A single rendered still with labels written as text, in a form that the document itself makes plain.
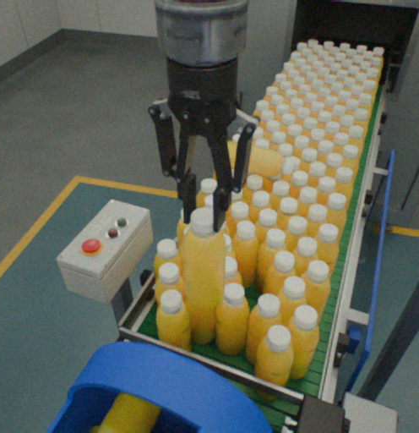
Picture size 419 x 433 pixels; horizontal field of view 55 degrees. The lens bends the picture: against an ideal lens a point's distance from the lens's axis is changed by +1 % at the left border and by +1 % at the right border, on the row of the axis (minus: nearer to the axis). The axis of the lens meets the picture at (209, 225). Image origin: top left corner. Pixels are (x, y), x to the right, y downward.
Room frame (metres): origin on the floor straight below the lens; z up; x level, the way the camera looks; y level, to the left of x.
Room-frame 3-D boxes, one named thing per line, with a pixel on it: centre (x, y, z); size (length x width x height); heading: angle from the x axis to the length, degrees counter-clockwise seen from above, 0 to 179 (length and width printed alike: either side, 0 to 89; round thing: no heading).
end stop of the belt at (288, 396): (0.38, -0.01, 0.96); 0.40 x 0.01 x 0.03; 68
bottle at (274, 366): (0.38, -0.12, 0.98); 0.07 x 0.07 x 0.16
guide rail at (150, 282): (1.20, -0.12, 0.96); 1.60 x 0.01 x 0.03; 158
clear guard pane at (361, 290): (0.79, -0.46, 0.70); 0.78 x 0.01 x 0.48; 158
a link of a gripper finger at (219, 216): (0.42, -0.01, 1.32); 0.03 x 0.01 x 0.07; 158
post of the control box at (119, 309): (0.60, 0.22, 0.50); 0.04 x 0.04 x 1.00; 68
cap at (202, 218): (0.43, 0.01, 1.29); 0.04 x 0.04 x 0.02
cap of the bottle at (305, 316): (0.42, -0.17, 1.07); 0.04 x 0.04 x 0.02
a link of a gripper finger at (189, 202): (0.44, 0.03, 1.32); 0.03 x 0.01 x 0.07; 158
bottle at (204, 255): (0.43, 0.01, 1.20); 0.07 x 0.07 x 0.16
